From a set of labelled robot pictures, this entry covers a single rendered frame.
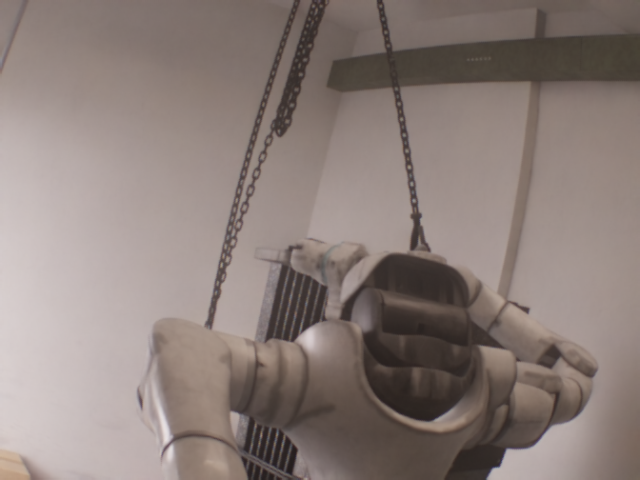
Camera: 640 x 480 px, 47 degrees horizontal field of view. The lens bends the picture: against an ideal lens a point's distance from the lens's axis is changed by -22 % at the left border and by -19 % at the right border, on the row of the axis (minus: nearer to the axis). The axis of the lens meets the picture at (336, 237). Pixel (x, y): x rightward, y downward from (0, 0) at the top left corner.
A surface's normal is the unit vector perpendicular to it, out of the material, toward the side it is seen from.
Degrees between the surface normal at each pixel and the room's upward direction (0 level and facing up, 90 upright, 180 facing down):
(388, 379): 60
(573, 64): 90
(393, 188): 90
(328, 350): 77
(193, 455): 39
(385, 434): 99
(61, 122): 90
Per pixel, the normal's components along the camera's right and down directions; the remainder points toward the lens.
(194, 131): 0.51, 0.07
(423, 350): 0.30, -0.52
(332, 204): -0.83, -0.22
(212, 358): 0.48, -0.73
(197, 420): 0.10, -0.92
